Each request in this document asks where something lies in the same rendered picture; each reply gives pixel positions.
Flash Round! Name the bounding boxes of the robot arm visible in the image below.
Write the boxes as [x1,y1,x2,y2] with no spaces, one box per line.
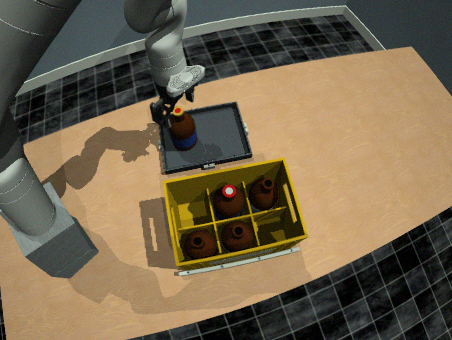
[0,0,205,236]

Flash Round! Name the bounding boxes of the yellow divided crate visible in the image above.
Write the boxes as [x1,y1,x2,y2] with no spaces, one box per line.
[163,157,308,270]

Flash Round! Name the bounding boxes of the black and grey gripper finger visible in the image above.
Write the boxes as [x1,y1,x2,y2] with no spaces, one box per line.
[183,81,199,103]
[150,96,179,128]

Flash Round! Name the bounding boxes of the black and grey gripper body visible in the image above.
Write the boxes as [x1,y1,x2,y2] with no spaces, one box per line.
[154,82,184,105]

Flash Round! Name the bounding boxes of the brown bottle with blue band and red cap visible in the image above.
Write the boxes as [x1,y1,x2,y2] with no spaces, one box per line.
[213,185,245,220]

